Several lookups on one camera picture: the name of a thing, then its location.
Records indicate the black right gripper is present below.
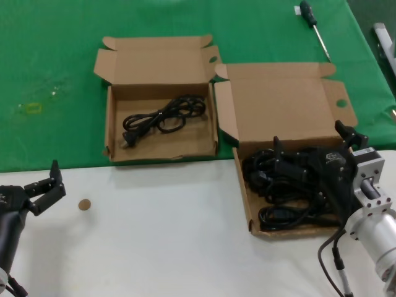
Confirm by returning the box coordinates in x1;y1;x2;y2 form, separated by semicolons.
273;119;369;226

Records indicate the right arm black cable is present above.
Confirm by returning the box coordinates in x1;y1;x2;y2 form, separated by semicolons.
317;228;354;297

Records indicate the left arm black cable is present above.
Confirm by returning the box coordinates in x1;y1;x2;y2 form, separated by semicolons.
0;273;29;297

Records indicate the green handled screwdriver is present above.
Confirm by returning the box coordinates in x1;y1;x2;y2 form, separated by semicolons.
299;0;332;61

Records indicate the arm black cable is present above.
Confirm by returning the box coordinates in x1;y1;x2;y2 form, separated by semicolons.
0;273;29;297
317;228;354;297

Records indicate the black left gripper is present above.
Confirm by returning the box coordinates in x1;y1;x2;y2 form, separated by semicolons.
0;160;67;270

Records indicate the open brown cardboard box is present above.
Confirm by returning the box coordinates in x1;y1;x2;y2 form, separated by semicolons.
93;33;223;163
213;61;359;239

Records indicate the grey aluminium frame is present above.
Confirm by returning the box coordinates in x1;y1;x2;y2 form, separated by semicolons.
372;22;396;72

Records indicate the green table cloth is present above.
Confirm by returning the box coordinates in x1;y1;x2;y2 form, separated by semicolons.
0;0;396;173

